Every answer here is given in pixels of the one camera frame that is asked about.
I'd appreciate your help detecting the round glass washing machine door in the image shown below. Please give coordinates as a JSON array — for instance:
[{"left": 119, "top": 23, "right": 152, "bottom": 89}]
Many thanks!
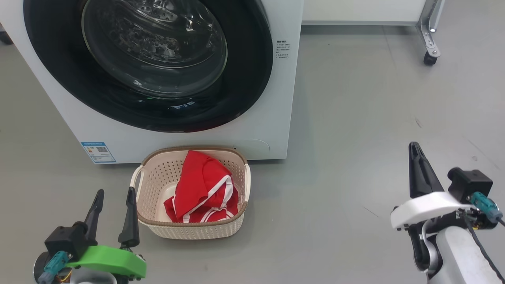
[{"left": 23, "top": 0, "right": 274, "bottom": 133}]

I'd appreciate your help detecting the metal leg with caster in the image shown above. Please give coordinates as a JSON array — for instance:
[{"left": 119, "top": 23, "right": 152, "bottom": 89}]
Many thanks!
[{"left": 416, "top": 0, "right": 446, "bottom": 67}]

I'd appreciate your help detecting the teal left connector with cable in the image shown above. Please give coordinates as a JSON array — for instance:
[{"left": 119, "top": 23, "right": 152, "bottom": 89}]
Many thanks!
[{"left": 37, "top": 250, "right": 73, "bottom": 284}]

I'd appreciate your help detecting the teal right connector with cable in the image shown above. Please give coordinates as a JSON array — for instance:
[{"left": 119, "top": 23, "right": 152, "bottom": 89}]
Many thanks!
[{"left": 468, "top": 192, "right": 505, "bottom": 227}]

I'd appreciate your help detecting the red garment white trim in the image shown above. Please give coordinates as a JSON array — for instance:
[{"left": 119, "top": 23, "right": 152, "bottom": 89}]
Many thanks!
[
  {"left": 164, "top": 195, "right": 237, "bottom": 224},
  {"left": 174, "top": 150, "right": 239, "bottom": 222}
]

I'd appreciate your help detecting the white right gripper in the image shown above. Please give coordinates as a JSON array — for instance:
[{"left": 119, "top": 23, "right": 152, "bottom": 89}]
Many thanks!
[{"left": 391, "top": 142, "right": 476, "bottom": 230}]

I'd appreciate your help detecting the cream perforated laundry basket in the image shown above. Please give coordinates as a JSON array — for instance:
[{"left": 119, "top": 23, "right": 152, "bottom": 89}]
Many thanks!
[{"left": 130, "top": 146, "right": 252, "bottom": 240}]

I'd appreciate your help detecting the blue energy label sticker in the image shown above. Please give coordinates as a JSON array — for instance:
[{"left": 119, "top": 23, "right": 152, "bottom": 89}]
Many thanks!
[{"left": 81, "top": 141, "right": 117, "bottom": 164}]

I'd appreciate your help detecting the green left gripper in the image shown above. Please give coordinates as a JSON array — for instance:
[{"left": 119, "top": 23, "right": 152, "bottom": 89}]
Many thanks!
[{"left": 65, "top": 187, "right": 147, "bottom": 281}]

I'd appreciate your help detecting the white washing machine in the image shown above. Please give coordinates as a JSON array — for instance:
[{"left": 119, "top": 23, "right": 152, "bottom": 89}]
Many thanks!
[{"left": 0, "top": 0, "right": 305, "bottom": 164}]

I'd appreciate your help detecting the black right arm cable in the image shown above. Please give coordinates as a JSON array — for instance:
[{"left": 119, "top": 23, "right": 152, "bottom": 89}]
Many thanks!
[{"left": 464, "top": 213, "right": 505, "bottom": 284}]

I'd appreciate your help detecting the teal connector with cable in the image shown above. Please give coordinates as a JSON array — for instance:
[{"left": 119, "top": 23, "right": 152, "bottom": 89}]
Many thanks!
[
  {"left": 37, "top": 250, "right": 73, "bottom": 284},
  {"left": 468, "top": 192, "right": 505, "bottom": 227}
]

